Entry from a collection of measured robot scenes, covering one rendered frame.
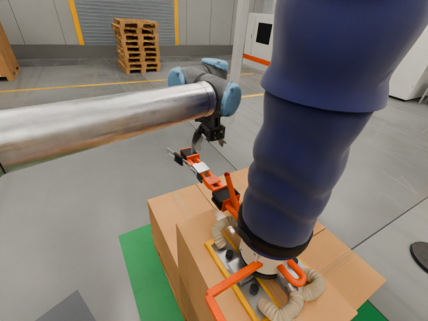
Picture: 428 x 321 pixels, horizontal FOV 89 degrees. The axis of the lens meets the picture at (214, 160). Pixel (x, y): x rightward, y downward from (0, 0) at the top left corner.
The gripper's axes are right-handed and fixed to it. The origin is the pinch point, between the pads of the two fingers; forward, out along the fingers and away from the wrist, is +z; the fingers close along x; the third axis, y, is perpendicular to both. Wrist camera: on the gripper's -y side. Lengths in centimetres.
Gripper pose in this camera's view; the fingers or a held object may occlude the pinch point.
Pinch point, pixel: (206, 149)
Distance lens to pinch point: 94.5
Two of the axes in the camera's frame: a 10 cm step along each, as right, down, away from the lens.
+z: -0.7, 8.2, 5.7
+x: 8.6, -2.4, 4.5
